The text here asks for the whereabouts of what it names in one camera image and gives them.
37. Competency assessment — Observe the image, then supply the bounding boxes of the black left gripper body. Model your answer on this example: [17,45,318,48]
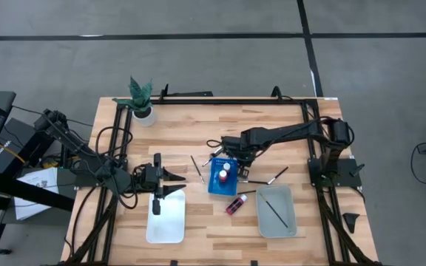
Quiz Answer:
[135,152,164,216]

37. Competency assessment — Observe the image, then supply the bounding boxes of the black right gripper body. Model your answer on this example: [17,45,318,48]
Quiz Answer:
[220,134,260,168]

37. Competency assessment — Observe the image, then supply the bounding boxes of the black paintbrush tan bristles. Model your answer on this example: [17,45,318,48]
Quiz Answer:
[190,154,206,185]

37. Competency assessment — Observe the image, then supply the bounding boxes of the white plastic bin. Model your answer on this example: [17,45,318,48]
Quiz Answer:
[146,188,186,245]

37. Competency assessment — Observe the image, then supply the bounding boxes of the blue plastic basket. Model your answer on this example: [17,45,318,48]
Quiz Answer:
[207,157,238,197]

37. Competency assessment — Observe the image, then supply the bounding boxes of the grey plastic bin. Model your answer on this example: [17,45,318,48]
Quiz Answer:
[256,184,298,239]

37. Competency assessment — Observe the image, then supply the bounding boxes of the black flat bar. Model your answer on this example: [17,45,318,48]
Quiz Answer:
[168,90,214,98]

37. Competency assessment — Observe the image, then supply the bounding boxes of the green plant in white pot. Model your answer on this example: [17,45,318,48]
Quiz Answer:
[112,75,159,128]

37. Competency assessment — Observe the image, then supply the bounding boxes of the black desk beam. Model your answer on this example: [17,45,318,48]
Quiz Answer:
[0,171,75,214]

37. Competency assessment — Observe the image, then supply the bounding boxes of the white paper sheet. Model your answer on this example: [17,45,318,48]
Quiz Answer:
[12,166,60,222]

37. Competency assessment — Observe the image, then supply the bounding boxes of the black computer box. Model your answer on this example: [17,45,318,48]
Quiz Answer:
[0,117,54,177]

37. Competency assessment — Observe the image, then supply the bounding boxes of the black aluminium table frame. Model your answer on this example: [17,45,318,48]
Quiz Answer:
[63,96,380,266]

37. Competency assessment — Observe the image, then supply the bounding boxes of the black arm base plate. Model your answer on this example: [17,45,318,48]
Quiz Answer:
[310,157,362,188]
[74,157,129,188]

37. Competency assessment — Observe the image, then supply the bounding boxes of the black table cable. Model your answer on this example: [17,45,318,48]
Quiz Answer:
[70,186,98,258]

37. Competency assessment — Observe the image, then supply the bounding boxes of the yellow cable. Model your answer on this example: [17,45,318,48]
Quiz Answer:
[0,142,28,166]

